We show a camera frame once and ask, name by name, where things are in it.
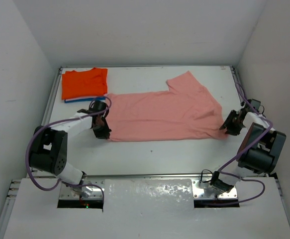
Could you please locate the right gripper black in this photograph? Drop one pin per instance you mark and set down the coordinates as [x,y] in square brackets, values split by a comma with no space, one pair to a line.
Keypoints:
[231,130]

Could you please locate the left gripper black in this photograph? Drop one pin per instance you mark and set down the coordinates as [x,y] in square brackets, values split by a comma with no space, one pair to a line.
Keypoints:
[100,129]

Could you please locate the pink t-shirt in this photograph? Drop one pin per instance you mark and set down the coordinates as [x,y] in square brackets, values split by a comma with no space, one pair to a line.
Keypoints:
[187,110]

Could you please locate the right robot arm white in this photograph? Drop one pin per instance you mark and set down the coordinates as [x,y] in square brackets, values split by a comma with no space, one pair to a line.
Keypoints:
[258,153]

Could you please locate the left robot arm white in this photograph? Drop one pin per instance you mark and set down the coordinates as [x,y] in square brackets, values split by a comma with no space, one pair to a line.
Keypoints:
[47,150]

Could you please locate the folded blue t-shirt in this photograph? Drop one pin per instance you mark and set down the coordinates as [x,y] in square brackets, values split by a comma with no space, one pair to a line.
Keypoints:
[76,100]

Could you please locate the folded white t-shirt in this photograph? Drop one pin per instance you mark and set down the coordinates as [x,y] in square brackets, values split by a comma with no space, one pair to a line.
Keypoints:
[75,98]

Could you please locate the folded orange t-shirt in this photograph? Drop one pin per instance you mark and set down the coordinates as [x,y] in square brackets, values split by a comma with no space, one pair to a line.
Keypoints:
[91,83]

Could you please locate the white foam front panel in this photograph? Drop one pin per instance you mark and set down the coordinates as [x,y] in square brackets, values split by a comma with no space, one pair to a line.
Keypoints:
[146,209]

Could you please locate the aluminium table frame rail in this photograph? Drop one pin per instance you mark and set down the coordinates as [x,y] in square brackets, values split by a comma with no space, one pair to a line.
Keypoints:
[167,160]

